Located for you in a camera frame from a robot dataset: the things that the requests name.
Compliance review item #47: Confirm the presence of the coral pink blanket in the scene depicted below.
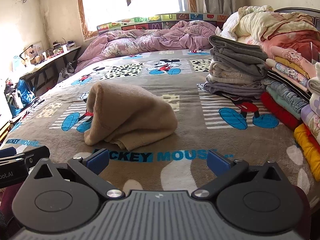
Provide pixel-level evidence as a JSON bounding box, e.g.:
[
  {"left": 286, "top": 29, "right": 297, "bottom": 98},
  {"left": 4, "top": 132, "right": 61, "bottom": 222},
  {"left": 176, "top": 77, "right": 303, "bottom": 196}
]
[{"left": 260, "top": 27, "right": 320, "bottom": 63}]

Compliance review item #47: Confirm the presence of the dark bed headboard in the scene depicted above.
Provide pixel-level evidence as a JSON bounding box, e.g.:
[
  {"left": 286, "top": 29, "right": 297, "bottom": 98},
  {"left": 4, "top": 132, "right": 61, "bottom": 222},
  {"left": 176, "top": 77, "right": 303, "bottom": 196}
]
[{"left": 274, "top": 7, "right": 320, "bottom": 27}]

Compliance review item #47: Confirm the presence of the colourful alphabet foam panel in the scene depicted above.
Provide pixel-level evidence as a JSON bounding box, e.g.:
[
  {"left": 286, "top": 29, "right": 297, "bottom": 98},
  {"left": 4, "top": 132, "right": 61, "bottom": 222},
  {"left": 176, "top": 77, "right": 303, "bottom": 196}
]
[{"left": 96, "top": 12, "right": 229, "bottom": 34}]

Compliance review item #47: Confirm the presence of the window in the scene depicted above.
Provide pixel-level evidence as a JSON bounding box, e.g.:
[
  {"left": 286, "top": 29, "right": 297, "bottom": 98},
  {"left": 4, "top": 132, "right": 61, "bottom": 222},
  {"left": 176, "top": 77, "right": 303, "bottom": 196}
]
[{"left": 76, "top": 0, "right": 198, "bottom": 40}]

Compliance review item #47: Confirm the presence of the purple floral quilt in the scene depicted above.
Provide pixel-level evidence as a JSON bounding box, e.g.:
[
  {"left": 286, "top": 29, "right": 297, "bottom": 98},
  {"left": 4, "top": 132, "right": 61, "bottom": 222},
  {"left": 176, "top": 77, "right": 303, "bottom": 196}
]
[{"left": 75, "top": 20, "right": 223, "bottom": 73}]

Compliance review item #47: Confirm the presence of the clutter of desk items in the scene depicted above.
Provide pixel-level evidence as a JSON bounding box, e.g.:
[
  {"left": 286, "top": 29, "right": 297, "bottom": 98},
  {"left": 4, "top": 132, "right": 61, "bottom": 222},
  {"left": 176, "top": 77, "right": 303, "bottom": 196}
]
[{"left": 27, "top": 38, "right": 76, "bottom": 64}]

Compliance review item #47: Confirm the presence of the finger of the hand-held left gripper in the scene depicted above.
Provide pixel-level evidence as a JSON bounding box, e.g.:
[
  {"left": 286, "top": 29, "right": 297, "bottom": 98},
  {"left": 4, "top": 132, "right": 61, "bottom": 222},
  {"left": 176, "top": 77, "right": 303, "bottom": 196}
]
[
  {"left": 0, "top": 147, "right": 25, "bottom": 166},
  {"left": 14, "top": 146, "right": 50, "bottom": 172}
]

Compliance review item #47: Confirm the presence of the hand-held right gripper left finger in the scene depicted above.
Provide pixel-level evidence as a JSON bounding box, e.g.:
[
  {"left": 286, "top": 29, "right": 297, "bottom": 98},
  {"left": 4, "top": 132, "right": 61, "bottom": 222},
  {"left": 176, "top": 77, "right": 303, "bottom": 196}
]
[{"left": 30, "top": 149, "right": 125, "bottom": 200}]

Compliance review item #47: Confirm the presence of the beige knit sweater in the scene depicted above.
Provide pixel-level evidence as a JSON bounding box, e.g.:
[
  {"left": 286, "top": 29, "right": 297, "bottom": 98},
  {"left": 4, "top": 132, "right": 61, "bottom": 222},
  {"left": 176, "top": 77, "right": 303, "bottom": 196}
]
[{"left": 84, "top": 80, "right": 178, "bottom": 150}]

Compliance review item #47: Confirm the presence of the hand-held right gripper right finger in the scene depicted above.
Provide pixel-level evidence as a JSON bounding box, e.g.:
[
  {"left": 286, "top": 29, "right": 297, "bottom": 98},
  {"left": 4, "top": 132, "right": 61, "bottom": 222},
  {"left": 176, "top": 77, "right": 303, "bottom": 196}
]
[{"left": 191, "top": 151, "right": 287, "bottom": 200}]

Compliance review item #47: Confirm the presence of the stack of grey folded clothes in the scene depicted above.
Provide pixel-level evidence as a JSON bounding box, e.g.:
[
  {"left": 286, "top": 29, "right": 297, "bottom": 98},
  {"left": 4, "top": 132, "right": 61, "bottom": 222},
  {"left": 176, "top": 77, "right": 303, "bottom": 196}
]
[{"left": 204, "top": 35, "right": 270, "bottom": 100}]

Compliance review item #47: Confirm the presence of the blue bag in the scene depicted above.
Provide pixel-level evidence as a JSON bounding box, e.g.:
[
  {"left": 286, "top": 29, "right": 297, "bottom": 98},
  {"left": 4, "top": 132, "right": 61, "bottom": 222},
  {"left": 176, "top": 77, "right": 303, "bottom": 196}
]
[{"left": 15, "top": 79, "right": 36, "bottom": 112}]

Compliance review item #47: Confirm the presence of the cream quilt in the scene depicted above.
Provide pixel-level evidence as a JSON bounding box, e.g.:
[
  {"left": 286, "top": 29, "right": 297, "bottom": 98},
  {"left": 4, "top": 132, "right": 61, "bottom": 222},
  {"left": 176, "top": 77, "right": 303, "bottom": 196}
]
[{"left": 235, "top": 5, "right": 318, "bottom": 42}]

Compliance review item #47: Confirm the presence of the cartoon printed blanket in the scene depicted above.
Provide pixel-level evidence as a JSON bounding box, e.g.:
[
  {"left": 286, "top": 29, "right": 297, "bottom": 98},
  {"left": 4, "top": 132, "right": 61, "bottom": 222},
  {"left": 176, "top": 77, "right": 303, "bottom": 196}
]
[{"left": 0, "top": 47, "right": 320, "bottom": 220}]

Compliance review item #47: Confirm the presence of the black-legged desk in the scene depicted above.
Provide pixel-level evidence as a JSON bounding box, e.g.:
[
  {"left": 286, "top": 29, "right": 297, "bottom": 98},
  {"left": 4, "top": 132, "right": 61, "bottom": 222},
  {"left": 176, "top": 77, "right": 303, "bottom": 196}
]
[{"left": 19, "top": 45, "right": 83, "bottom": 92}]

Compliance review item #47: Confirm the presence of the desk lamp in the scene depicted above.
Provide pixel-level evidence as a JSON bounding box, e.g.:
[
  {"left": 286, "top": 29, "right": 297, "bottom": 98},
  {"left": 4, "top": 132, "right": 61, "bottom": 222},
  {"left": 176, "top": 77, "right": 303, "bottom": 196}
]
[{"left": 20, "top": 44, "right": 34, "bottom": 66}]

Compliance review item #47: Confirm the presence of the row of colourful folded clothes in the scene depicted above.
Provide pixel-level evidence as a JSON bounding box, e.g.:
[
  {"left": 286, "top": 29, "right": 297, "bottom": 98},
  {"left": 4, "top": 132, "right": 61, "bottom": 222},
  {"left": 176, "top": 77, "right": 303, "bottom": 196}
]
[{"left": 260, "top": 45, "right": 320, "bottom": 175}]

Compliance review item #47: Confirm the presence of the grey cloth on floor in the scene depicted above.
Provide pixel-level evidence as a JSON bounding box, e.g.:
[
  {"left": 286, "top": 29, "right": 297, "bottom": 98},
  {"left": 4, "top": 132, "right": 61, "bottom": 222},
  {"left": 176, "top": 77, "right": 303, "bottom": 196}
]
[{"left": 58, "top": 61, "right": 76, "bottom": 81}]

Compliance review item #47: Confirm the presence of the white quilt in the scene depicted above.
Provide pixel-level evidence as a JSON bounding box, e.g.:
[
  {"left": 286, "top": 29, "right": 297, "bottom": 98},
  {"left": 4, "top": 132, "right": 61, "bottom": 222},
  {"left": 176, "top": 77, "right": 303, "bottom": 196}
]
[{"left": 221, "top": 12, "right": 242, "bottom": 40}]

